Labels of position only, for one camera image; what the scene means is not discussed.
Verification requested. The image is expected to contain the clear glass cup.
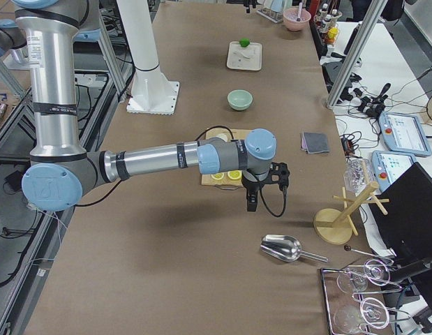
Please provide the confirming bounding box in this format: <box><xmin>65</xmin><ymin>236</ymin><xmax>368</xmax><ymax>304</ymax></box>
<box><xmin>343</xmin><ymin>158</ymin><xmax>375</xmax><ymax>193</ymax></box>

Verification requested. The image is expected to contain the mint green bowl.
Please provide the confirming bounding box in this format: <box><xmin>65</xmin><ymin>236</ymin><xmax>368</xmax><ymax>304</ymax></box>
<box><xmin>227</xmin><ymin>89</ymin><xmax>253</xmax><ymax>111</ymax></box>

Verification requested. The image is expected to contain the aluminium frame post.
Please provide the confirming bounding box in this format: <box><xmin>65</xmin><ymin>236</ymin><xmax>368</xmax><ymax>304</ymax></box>
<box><xmin>326</xmin><ymin>0</ymin><xmax>387</xmax><ymax>110</ymax></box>

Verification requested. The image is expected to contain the upper lemon slice stack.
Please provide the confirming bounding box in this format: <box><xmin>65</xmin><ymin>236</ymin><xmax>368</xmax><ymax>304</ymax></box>
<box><xmin>211</xmin><ymin>172</ymin><xmax>225</xmax><ymax>181</ymax></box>

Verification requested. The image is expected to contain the teach pendant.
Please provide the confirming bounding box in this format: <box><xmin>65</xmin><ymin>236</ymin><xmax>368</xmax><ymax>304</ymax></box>
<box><xmin>371</xmin><ymin>150</ymin><xmax>417</xmax><ymax>192</ymax></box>
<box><xmin>378</xmin><ymin>112</ymin><xmax>432</xmax><ymax>157</ymax></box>

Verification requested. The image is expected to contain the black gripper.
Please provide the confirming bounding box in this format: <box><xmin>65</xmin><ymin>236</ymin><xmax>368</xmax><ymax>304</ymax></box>
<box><xmin>241</xmin><ymin>169</ymin><xmax>272</xmax><ymax>212</ymax></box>

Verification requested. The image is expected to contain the cream rabbit print tray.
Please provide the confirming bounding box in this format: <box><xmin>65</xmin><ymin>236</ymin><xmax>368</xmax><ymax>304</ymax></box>
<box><xmin>226</xmin><ymin>41</ymin><xmax>262</xmax><ymax>71</ymax></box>

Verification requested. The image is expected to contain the green lime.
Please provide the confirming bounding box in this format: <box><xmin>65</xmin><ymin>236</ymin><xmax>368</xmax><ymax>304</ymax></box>
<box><xmin>239</xmin><ymin>38</ymin><xmax>250</xmax><ymax>47</ymax></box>

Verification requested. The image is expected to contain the metal scoop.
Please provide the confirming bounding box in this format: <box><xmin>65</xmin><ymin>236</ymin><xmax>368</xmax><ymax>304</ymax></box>
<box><xmin>260</xmin><ymin>234</ymin><xmax>329</xmax><ymax>263</ymax></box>

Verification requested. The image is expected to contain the white plastic spoon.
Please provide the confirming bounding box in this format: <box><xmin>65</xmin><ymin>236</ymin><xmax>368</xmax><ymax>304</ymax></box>
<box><xmin>234</xmin><ymin>50</ymin><xmax>254</xmax><ymax>59</ymax></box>

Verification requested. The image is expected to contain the wooden mug tree stand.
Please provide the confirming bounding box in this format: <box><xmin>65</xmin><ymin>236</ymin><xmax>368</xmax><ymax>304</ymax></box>
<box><xmin>313</xmin><ymin>181</ymin><xmax>390</xmax><ymax>245</ymax></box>

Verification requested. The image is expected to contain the pink bowl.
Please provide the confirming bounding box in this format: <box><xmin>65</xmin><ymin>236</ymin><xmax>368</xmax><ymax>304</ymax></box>
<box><xmin>283</xmin><ymin>8</ymin><xmax>311</xmax><ymax>32</ymax></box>

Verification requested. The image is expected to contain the bamboo cutting board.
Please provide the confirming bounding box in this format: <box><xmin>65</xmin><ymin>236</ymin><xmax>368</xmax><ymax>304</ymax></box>
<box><xmin>200</xmin><ymin>128</ymin><xmax>255</xmax><ymax>187</ymax></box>

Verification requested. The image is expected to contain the black monitor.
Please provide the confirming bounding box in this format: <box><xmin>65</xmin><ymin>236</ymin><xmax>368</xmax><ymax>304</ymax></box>
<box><xmin>369</xmin><ymin>163</ymin><xmax>432</xmax><ymax>262</ymax></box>

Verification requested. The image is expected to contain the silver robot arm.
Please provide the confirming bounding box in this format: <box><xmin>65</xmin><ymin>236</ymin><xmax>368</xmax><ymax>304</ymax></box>
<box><xmin>0</xmin><ymin>1</ymin><xmax>276</xmax><ymax>211</ymax></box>
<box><xmin>243</xmin><ymin>0</ymin><xmax>257</xmax><ymax>13</ymax></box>

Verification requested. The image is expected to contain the wire glass rack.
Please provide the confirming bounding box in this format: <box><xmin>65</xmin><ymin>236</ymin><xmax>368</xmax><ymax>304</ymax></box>
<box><xmin>320</xmin><ymin>258</ymin><xmax>411</xmax><ymax>334</ymax></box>

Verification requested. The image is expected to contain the folded grey cloth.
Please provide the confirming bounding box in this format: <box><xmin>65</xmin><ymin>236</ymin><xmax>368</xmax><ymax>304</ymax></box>
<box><xmin>301</xmin><ymin>132</ymin><xmax>329</xmax><ymax>154</ymax></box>

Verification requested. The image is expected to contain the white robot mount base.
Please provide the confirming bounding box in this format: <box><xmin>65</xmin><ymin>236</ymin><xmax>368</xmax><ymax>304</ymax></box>
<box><xmin>117</xmin><ymin>0</ymin><xmax>179</xmax><ymax>115</ymax></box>

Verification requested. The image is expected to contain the upper teach pendant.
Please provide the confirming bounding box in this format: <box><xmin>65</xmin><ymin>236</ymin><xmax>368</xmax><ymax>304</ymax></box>
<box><xmin>378</xmin><ymin>112</ymin><xmax>432</xmax><ymax>157</ymax></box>

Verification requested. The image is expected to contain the lower teach pendant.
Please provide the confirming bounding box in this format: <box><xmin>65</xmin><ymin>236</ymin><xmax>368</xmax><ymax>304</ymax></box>
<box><xmin>371</xmin><ymin>150</ymin><xmax>417</xmax><ymax>192</ymax></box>

